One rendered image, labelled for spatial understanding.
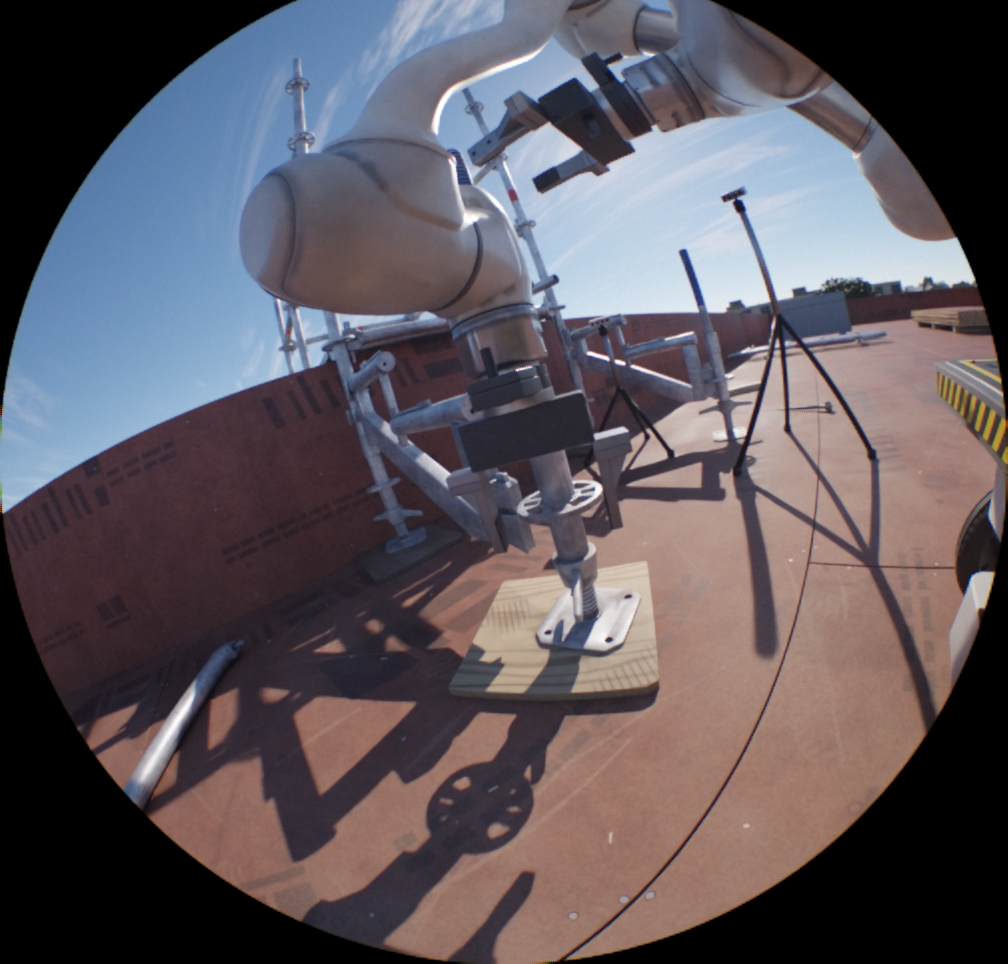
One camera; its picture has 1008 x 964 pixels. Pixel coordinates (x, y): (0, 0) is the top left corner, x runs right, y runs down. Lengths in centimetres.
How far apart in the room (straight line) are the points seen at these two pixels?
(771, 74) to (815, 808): 55
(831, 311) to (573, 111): 594
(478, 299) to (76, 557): 149
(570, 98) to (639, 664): 66
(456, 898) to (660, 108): 79
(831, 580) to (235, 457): 151
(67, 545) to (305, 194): 146
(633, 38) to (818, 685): 93
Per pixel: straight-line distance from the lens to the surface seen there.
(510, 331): 32
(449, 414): 59
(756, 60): 26
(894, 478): 104
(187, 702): 93
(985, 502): 60
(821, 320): 620
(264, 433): 125
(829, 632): 57
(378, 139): 24
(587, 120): 41
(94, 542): 147
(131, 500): 137
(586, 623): 58
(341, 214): 20
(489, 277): 31
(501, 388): 27
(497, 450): 35
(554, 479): 45
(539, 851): 42
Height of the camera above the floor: 40
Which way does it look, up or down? 11 degrees down
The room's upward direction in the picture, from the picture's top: 17 degrees counter-clockwise
